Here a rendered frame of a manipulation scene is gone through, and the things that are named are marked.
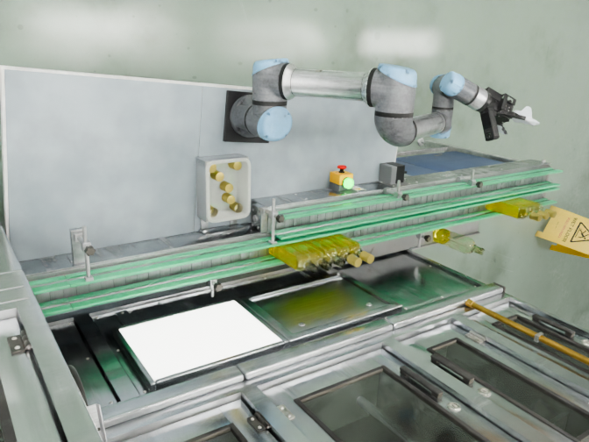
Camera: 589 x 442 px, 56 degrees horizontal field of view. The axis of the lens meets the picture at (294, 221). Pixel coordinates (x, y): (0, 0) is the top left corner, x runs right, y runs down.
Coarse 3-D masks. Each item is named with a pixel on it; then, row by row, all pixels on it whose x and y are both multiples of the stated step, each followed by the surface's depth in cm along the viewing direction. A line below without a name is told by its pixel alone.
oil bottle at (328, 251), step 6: (306, 240) 205; (312, 240) 205; (318, 240) 206; (318, 246) 200; (324, 246) 200; (330, 246) 200; (324, 252) 196; (330, 252) 196; (336, 252) 197; (324, 258) 197
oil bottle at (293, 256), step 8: (272, 248) 204; (280, 248) 198; (288, 248) 197; (296, 248) 197; (280, 256) 199; (288, 256) 194; (296, 256) 190; (304, 256) 191; (288, 264) 195; (296, 264) 191
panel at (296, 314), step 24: (288, 288) 200; (312, 288) 202; (336, 288) 203; (360, 288) 204; (264, 312) 181; (288, 312) 183; (312, 312) 184; (336, 312) 184; (360, 312) 185; (384, 312) 186; (120, 336) 164; (288, 336) 167; (312, 336) 170; (216, 360) 153; (240, 360) 157; (168, 384) 145
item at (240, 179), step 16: (224, 160) 190; (240, 160) 193; (208, 176) 188; (224, 176) 200; (240, 176) 201; (208, 192) 190; (224, 192) 202; (240, 192) 203; (208, 208) 191; (224, 208) 203
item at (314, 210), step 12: (552, 168) 292; (480, 180) 261; (492, 180) 262; (504, 180) 263; (408, 192) 236; (420, 192) 235; (432, 192) 236; (444, 192) 240; (324, 204) 213; (336, 204) 214; (348, 204) 214; (360, 204) 214; (372, 204) 218; (288, 216) 197; (300, 216) 199
